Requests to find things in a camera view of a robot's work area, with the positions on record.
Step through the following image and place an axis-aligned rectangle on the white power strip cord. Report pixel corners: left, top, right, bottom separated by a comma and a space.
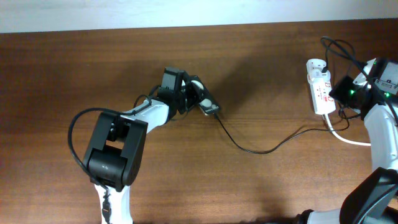
322, 113, 373, 147

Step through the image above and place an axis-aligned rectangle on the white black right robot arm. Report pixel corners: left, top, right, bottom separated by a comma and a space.
294, 58, 397, 224

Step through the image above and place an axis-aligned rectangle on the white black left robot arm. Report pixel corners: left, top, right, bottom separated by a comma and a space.
71, 67, 216, 223

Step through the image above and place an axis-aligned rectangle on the black usb charging cable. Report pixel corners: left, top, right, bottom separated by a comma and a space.
213, 39, 358, 155

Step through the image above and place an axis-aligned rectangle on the white power strip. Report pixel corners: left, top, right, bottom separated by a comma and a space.
307, 70, 336, 115

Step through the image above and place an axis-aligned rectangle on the black smartphone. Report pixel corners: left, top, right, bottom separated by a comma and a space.
190, 76, 221, 116

